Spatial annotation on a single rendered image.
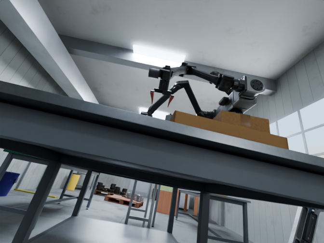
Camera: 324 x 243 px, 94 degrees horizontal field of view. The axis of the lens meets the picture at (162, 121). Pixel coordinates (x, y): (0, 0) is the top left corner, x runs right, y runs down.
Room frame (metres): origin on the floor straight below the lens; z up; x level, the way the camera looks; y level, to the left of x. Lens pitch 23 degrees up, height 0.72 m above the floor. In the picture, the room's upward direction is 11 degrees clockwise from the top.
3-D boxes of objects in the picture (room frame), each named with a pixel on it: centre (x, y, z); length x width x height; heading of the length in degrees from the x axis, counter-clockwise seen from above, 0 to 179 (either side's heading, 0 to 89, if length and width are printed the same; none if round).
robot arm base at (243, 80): (0.82, -0.46, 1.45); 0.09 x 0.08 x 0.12; 1
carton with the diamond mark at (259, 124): (0.79, -0.40, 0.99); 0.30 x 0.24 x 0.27; 0
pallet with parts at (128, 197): (5.94, 0.71, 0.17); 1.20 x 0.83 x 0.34; 84
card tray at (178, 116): (0.44, -0.14, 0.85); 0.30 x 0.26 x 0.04; 5
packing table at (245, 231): (3.73, -1.25, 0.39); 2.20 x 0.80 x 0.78; 1
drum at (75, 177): (6.65, 2.98, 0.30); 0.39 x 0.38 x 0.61; 1
